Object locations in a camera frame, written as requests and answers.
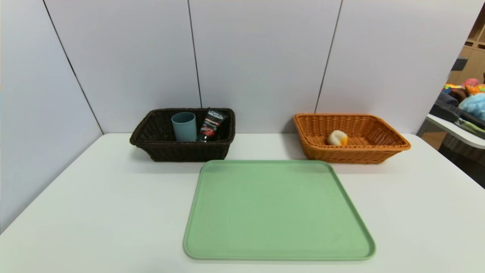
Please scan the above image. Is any wooden shelf unit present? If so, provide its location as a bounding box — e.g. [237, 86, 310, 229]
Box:
[448, 8, 485, 85]

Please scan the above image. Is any white side table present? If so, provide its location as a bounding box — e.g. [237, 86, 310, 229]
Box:
[426, 114, 485, 149]

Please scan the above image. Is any light green plastic tray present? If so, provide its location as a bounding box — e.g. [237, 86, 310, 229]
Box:
[183, 160, 376, 261]

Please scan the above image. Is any black squeeze tube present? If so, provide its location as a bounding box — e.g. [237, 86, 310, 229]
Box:
[197, 108, 229, 142]

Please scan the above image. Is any blue-grey plastic cup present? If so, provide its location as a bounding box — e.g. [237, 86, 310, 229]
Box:
[171, 112, 197, 142]

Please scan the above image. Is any black flat object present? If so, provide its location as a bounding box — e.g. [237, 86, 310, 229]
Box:
[430, 104, 485, 130]

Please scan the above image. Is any orange wicker basket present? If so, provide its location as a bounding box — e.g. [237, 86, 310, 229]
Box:
[294, 113, 411, 164]

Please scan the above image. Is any light blue cloth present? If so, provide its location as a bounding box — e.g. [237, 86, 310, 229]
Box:
[458, 93, 485, 121]

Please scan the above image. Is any toy egg orange yolk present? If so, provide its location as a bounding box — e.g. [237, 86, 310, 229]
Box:
[327, 130, 349, 146]

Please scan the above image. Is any dark brown wicker basket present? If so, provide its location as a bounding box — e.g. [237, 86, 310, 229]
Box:
[130, 108, 236, 162]

